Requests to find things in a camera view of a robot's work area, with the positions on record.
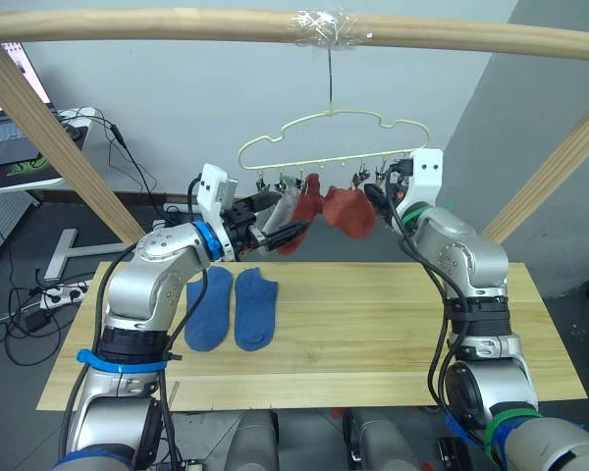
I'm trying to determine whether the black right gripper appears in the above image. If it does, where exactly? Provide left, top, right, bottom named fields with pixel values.
left=364, top=157, right=415, bottom=223

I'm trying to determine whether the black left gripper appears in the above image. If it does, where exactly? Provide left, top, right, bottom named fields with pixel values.
left=223, top=190, right=312, bottom=257

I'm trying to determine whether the grey sock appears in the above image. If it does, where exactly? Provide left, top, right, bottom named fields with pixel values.
left=262, top=179, right=303, bottom=254

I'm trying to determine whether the blue sock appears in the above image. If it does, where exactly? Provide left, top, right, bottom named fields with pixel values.
left=234, top=267, right=280, bottom=353
left=184, top=266, right=235, bottom=353

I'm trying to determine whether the cream clip hanger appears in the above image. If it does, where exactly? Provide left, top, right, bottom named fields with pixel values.
left=238, top=46, right=432, bottom=173

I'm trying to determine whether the red sock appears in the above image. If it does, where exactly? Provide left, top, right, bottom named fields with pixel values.
left=277, top=173, right=326, bottom=257
left=322, top=184, right=377, bottom=240

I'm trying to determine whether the clear tape wrap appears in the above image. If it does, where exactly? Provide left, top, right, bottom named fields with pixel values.
left=289, top=8, right=375, bottom=49

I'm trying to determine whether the white desk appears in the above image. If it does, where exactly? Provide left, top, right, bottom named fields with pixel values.
left=0, top=105, right=100, bottom=198

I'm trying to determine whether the grey metal desk foot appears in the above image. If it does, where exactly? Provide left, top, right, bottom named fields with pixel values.
left=42, top=228, right=129, bottom=282

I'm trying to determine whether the grey rounded shape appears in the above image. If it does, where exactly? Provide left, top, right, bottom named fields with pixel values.
left=342, top=406, right=429, bottom=471
left=222, top=409, right=282, bottom=471

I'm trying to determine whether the white power strip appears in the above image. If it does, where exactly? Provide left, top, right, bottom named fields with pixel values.
left=37, top=278, right=93, bottom=309

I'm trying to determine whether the curved wooden rack bar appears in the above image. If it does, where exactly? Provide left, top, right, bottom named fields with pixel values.
left=0, top=8, right=589, bottom=65

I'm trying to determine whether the black green mouse mat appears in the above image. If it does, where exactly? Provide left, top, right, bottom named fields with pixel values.
left=0, top=146, right=69, bottom=191

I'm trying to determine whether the black power adapter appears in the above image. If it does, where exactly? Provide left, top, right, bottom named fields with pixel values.
left=23, top=310, right=54, bottom=331

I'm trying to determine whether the white perforated panel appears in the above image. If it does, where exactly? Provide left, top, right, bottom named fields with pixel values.
left=0, top=192, right=36, bottom=277

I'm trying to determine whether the open laptop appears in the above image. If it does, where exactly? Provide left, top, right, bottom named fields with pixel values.
left=0, top=41, right=54, bottom=171

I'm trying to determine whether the green wrist strap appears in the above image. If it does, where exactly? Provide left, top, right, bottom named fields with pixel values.
left=400, top=202, right=437, bottom=226

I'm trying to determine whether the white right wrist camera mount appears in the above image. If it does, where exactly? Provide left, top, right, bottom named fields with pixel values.
left=397, top=148, right=446, bottom=220

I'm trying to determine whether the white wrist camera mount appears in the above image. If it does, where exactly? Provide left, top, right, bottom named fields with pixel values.
left=397, top=148, right=446, bottom=220
left=195, top=163, right=241, bottom=233

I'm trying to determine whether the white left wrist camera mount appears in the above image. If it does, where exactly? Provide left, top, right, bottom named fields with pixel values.
left=195, top=163, right=241, bottom=233

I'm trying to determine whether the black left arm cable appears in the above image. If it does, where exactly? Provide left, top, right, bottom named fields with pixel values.
left=61, top=174, right=212, bottom=471

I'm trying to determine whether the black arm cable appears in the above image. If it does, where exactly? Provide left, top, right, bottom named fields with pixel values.
left=61, top=174, right=212, bottom=471
left=385, top=195, right=472, bottom=418

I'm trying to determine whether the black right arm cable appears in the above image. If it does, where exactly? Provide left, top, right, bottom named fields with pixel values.
left=385, top=195, right=472, bottom=418

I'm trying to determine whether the black desk cable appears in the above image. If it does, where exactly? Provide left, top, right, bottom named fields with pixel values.
left=53, top=105, right=159, bottom=208

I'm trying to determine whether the slanted wooden rack post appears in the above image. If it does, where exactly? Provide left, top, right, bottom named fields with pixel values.
left=0, top=42, right=147, bottom=245
left=482, top=85, right=589, bottom=245

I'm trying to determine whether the green forearm strap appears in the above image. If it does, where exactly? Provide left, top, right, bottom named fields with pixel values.
left=483, top=408, right=545, bottom=458

